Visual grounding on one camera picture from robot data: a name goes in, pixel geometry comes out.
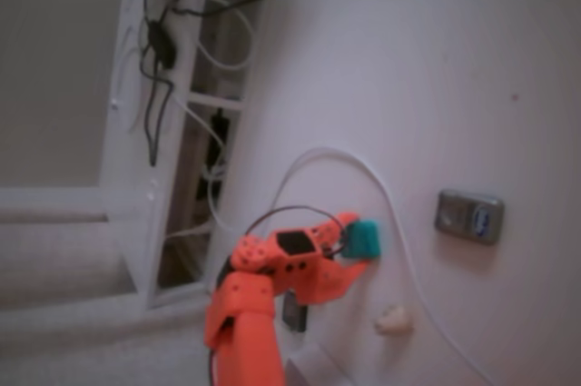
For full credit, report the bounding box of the thin white cable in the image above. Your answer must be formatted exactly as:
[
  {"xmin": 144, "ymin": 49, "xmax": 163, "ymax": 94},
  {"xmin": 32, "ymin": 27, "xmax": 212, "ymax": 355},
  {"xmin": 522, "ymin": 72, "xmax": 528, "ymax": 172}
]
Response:
[{"xmin": 168, "ymin": 91, "xmax": 500, "ymax": 386}]

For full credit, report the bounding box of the white furniture frame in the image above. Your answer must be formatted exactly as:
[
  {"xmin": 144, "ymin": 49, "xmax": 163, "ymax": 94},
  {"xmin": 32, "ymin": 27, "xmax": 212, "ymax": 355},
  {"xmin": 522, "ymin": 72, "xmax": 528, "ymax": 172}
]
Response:
[{"xmin": 0, "ymin": 0, "xmax": 269, "ymax": 311}]

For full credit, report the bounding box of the black inline cable block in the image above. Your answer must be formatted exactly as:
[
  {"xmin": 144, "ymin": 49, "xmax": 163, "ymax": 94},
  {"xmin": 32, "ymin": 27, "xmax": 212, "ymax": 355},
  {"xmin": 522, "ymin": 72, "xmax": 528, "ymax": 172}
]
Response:
[{"xmin": 145, "ymin": 20, "xmax": 179, "ymax": 70}]

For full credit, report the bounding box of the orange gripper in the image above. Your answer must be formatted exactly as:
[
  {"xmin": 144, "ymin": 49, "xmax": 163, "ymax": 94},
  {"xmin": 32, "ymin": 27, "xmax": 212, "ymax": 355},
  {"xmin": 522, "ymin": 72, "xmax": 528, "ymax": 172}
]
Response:
[{"xmin": 266, "ymin": 212, "xmax": 369, "ymax": 306}]

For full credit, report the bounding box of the thick white cable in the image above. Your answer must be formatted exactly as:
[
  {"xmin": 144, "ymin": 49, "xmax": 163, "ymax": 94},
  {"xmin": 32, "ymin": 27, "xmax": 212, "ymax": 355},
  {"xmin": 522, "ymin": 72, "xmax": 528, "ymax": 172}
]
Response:
[{"xmin": 195, "ymin": 0, "xmax": 256, "ymax": 72}]

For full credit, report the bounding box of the black plug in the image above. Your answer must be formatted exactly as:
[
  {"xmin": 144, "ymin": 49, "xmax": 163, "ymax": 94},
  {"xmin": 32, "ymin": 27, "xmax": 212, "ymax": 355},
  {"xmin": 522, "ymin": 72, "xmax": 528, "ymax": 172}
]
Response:
[{"xmin": 206, "ymin": 108, "xmax": 231, "ymax": 169}]

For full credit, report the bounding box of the white cardboard bin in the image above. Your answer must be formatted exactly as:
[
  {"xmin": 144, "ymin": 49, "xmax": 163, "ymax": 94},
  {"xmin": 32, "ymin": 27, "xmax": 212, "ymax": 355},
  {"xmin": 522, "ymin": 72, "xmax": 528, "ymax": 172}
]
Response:
[{"xmin": 283, "ymin": 342, "xmax": 346, "ymax": 386}]

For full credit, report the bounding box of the thin black cable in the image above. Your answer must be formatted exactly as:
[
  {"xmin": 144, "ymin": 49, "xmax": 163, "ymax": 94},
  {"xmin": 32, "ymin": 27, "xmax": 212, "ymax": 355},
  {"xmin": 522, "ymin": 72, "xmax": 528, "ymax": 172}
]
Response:
[{"xmin": 139, "ymin": 0, "xmax": 201, "ymax": 167}]

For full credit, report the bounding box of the green cube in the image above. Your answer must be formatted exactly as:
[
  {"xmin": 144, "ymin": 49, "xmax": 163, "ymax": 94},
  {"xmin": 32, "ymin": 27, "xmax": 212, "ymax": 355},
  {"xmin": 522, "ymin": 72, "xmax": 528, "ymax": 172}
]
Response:
[{"xmin": 342, "ymin": 218, "xmax": 380, "ymax": 262}]

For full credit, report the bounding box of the short white cable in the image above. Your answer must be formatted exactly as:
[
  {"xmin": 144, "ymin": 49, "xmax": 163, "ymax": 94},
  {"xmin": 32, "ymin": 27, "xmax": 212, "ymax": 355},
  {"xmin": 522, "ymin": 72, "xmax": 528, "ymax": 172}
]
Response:
[{"xmin": 163, "ymin": 221, "xmax": 214, "ymax": 242}]

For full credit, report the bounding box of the grey metal tin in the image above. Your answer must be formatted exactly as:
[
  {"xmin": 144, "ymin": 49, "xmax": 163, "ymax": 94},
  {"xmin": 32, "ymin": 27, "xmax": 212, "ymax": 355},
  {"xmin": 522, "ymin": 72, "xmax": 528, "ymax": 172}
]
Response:
[{"xmin": 434, "ymin": 189, "xmax": 506, "ymax": 246}]

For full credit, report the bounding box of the beige animal figurine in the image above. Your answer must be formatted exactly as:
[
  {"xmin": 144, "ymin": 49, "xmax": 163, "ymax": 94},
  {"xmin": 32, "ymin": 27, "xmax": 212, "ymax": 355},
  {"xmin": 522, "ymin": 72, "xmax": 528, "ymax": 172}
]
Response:
[{"xmin": 374, "ymin": 304, "xmax": 416, "ymax": 336}]

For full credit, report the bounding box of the robot gripper wire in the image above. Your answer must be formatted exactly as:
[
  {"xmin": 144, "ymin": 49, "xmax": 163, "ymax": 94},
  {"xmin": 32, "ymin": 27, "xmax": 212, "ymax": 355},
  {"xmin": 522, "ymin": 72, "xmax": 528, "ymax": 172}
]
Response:
[{"xmin": 206, "ymin": 205, "xmax": 350, "ymax": 386}]

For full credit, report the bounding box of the small black clear-lid case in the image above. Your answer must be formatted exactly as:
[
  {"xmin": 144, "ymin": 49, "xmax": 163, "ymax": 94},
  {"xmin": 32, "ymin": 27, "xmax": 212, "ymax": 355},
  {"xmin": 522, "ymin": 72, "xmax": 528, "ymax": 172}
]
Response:
[{"xmin": 281, "ymin": 292, "xmax": 310, "ymax": 335}]

